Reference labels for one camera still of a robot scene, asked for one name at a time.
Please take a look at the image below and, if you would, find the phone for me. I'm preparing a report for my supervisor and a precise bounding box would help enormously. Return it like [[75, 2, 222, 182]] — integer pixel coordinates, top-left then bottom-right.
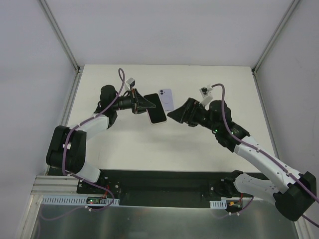
[[144, 93, 167, 124]]

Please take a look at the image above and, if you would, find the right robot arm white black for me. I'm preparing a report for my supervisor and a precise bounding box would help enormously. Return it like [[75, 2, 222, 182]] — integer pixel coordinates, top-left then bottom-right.
[[167, 98, 317, 222]]

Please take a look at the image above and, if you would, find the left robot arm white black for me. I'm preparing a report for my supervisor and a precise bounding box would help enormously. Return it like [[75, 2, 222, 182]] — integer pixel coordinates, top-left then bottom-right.
[[46, 85, 156, 194]]

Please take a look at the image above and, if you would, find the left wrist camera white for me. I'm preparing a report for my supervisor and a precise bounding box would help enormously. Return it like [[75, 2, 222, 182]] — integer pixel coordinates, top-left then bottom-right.
[[125, 78, 135, 91]]

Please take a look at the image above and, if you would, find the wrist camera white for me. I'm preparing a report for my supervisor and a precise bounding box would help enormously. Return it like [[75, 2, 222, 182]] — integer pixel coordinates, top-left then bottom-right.
[[125, 78, 135, 91], [199, 85, 213, 107]]

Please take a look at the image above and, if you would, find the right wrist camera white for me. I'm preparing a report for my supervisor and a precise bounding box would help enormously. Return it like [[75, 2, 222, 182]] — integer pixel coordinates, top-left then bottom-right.
[[199, 85, 213, 107]]

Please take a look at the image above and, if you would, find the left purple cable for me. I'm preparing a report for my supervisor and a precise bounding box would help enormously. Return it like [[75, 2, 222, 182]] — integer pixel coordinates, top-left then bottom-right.
[[39, 68, 125, 221]]

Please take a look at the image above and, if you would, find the purple cable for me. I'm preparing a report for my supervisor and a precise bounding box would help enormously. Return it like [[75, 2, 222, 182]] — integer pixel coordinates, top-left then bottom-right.
[[39, 68, 125, 221], [210, 83, 319, 225]]

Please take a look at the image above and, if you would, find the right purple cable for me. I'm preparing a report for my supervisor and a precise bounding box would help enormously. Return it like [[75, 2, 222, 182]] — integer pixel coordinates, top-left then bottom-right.
[[210, 83, 319, 225]]

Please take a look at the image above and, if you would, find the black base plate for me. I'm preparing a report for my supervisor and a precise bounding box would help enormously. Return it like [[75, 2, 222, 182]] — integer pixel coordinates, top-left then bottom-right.
[[74, 169, 252, 207]]

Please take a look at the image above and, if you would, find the right white cable duct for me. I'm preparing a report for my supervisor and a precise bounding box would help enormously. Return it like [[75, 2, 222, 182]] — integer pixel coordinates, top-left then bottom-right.
[[209, 199, 227, 210]]

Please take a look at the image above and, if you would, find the white cable duct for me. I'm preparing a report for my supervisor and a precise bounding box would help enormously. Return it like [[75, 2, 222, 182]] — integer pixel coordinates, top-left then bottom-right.
[[42, 195, 120, 207], [209, 199, 227, 210]]

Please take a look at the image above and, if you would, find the left aluminium frame post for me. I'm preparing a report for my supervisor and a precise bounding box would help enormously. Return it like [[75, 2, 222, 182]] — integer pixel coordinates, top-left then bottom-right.
[[37, 0, 81, 73]]

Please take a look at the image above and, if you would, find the aluminium frame post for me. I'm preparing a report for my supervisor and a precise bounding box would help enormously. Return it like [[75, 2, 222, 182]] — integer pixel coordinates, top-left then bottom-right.
[[37, 0, 81, 73], [252, 0, 302, 76]]

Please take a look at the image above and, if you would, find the aluminium rail front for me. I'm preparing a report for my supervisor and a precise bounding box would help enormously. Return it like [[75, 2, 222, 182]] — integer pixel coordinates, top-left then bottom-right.
[[32, 174, 300, 200]]

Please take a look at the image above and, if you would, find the left white cable duct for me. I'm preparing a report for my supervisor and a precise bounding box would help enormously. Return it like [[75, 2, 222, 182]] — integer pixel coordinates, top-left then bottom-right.
[[42, 195, 120, 207]]

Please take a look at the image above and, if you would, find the right aluminium frame post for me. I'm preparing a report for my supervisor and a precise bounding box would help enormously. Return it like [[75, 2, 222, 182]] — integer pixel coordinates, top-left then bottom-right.
[[252, 0, 302, 76]]

